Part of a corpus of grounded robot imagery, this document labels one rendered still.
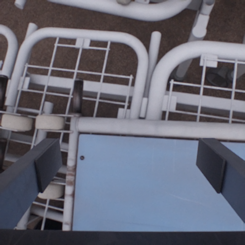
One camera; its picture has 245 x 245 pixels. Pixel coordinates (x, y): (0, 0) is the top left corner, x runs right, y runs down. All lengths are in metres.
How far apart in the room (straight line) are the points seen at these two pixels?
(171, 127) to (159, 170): 0.09
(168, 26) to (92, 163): 0.94
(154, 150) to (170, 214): 0.13
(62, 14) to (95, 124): 1.04
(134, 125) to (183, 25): 0.89
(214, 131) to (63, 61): 0.96
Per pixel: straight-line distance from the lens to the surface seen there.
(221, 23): 1.22
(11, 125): 0.44
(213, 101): 0.52
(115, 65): 1.05
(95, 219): 0.41
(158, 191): 0.38
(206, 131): 0.38
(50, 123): 0.40
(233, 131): 0.39
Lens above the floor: 0.93
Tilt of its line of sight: 79 degrees down
